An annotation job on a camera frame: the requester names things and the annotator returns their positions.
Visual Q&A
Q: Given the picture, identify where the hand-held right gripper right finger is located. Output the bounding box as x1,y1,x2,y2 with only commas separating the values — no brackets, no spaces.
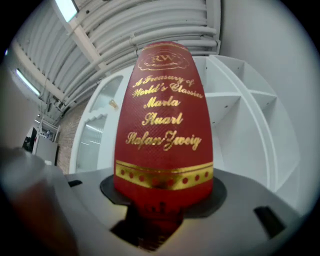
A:
154,168,302,256

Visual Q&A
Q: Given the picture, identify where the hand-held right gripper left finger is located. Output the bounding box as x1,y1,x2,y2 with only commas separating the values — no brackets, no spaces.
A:
59,167,151,256

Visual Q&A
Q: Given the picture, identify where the white desk with shelves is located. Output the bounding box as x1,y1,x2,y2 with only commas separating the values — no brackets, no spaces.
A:
69,54,301,216

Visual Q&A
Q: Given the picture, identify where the red book with gold print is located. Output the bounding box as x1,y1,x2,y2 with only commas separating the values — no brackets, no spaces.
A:
112,41,215,223

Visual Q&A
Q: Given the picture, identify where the frosted glass cabinet door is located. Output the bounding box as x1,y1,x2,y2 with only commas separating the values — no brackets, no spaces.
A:
74,74,125,173

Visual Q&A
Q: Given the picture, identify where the white metal rack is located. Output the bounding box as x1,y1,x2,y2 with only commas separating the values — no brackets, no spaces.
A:
31,119,61,165

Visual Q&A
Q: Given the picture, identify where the long ceiling light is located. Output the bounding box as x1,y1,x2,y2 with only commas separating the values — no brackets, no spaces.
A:
54,0,79,23
15,68,41,98

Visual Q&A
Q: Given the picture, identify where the bundle of white ceiling pipes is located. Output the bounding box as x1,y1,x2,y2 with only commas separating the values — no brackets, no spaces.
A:
14,0,222,107

